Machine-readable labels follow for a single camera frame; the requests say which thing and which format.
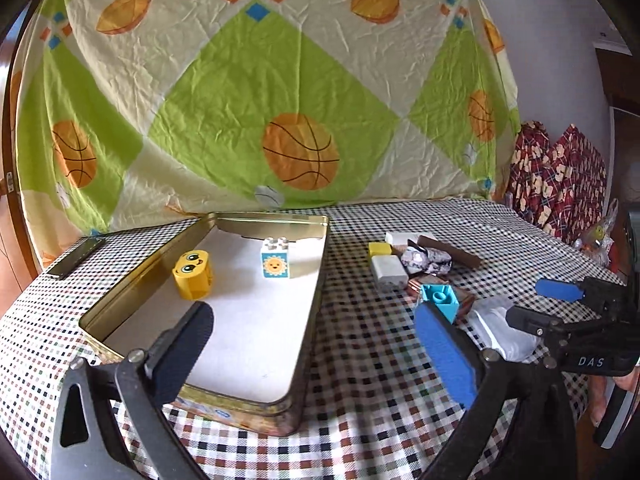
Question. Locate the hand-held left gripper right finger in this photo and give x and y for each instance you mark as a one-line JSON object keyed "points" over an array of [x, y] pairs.
{"points": [[445, 350]]}

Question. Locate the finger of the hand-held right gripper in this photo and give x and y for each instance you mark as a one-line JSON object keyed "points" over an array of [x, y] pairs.
{"points": [[525, 322], [557, 289]]}

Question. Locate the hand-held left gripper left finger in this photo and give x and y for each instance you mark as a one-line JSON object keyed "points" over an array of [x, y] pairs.
{"points": [[185, 345]]}

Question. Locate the white plastic packet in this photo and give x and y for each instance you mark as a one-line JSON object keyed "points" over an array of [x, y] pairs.
{"points": [[495, 330]]}

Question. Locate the teal toy block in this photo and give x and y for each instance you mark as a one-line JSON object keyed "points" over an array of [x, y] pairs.
{"points": [[447, 305]]}

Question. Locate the brown wooden block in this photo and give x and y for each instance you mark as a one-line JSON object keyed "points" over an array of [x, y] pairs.
{"points": [[465, 300]]}

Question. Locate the white power adapter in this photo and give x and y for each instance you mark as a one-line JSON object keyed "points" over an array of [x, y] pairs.
{"points": [[390, 270]]}

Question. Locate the gold metal tin box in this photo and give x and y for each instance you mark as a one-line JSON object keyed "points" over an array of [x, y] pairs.
{"points": [[280, 230]]}

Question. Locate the clear plastic bag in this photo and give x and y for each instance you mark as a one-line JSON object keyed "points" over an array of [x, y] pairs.
{"points": [[597, 240]]}

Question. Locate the white paper liner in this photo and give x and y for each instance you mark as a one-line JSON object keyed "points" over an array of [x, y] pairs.
{"points": [[250, 335]]}

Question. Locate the yellow face toy block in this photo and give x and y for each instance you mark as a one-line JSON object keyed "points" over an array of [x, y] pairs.
{"points": [[192, 275]]}

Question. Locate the checkered tablecloth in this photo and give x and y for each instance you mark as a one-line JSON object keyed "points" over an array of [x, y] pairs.
{"points": [[360, 360]]}

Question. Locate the brown wooden bar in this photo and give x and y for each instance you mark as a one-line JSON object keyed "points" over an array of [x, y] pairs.
{"points": [[450, 251]]}

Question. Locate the red patterned cloth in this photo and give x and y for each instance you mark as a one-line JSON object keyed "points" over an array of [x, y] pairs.
{"points": [[560, 180]]}

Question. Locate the yellow cube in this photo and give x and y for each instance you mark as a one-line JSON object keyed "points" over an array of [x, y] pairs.
{"points": [[380, 250]]}

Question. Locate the white sun toy block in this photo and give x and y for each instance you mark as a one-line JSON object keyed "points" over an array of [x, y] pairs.
{"points": [[275, 265]]}

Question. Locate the white cardboard box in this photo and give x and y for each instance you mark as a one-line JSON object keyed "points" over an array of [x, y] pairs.
{"points": [[400, 237]]}

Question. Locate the dark flat lid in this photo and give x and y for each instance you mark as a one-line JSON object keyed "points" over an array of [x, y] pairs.
{"points": [[75, 259]]}

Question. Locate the wooden cabinet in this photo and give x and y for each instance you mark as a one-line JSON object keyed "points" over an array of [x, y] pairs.
{"points": [[620, 75]]}

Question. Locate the basketball printed sheet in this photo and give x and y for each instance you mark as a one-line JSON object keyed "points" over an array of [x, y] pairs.
{"points": [[250, 85]]}

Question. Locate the wooden door frame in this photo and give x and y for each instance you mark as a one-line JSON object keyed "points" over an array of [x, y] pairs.
{"points": [[7, 160]]}

